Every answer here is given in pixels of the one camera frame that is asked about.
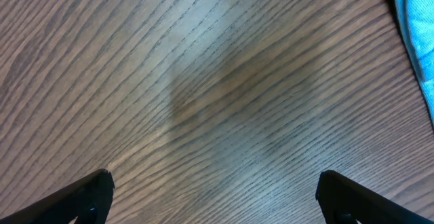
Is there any light blue t-shirt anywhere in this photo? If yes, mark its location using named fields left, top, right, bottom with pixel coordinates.
left=395, top=0, right=433, bottom=117

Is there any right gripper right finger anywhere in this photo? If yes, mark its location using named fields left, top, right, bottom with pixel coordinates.
left=315, top=170, right=433, bottom=224

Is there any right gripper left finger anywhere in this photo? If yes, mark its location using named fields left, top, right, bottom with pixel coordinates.
left=1, top=169, right=115, bottom=224

